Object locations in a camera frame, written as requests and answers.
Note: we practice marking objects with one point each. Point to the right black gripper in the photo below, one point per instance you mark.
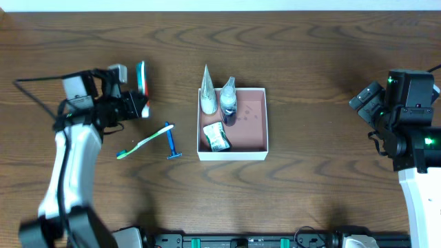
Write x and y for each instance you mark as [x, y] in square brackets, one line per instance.
[366, 104]

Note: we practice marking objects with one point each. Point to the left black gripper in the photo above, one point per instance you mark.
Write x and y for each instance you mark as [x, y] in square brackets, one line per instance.
[136, 104]

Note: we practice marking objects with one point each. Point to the green red toothpaste tube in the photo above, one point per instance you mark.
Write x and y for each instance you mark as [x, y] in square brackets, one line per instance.
[141, 72]

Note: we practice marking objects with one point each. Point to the green white toothbrush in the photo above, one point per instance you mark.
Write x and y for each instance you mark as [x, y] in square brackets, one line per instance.
[124, 153]

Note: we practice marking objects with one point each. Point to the white Pantene tube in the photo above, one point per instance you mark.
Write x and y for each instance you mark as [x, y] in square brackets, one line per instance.
[208, 98]

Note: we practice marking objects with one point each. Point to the green white packet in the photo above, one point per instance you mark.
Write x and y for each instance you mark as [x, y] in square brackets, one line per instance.
[216, 137]

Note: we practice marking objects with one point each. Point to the clear spray bottle dark liquid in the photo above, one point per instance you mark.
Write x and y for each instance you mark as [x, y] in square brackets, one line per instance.
[228, 102]

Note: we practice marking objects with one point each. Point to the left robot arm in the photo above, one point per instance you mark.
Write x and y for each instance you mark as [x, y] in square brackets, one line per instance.
[93, 102]

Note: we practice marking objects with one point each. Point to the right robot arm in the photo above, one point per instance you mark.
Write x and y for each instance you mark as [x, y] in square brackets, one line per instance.
[400, 115]

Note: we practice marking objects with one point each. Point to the blue disposable razor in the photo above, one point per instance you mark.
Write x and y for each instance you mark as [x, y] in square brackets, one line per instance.
[174, 154]

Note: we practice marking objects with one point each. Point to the white box with pink interior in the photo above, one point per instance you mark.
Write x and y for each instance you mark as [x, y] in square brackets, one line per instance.
[248, 136]

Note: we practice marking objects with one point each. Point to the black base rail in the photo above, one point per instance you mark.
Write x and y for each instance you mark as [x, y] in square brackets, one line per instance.
[300, 239]

